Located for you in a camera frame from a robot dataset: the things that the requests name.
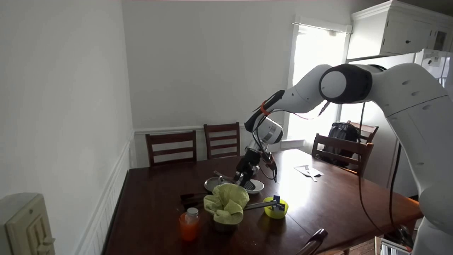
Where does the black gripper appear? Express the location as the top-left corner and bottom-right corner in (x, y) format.
(234, 146), (264, 188)

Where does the green checked towel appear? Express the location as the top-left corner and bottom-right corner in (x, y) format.
(203, 181), (251, 226)

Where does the white shallow bowl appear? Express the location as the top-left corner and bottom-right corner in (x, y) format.
(239, 177), (266, 195)

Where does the blue toy item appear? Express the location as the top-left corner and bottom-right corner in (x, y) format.
(271, 194), (286, 211)

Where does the yellow-green small bowl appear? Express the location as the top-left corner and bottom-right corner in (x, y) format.
(262, 197), (290, 219)

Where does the dark wooden dining chair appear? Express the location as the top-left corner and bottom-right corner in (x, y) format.
(203, 120), (242, 160)
(145, 129), (198, 168)

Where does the white paper sheet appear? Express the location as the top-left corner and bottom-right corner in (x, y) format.
(295, 163), (326, 181)

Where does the orange bottle with white cap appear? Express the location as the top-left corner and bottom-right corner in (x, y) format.
(179, 205), (201, 242)

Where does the wooden chair with rounded back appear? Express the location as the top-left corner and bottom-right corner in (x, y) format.
(295, 226), (330, 255)

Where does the brown wooden chair with bag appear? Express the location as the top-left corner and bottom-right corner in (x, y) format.
(310, 123), (380, 178)

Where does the black bag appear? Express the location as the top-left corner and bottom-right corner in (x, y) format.
(329, 120), (363, 143)

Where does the white framed panel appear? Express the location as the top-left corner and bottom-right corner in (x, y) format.
(374, 233), (414, 255)

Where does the white upper cabinet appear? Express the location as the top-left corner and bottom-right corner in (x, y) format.
(347, 0), (453, 62)

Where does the silver pot with handle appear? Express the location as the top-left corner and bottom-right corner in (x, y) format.
(208, 198), (276, 235)

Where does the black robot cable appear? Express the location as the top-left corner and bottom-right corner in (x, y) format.
(356, 99), (404, 233)

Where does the beige wall switch plate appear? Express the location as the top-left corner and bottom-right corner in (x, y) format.
(0, 191), (57, 255)

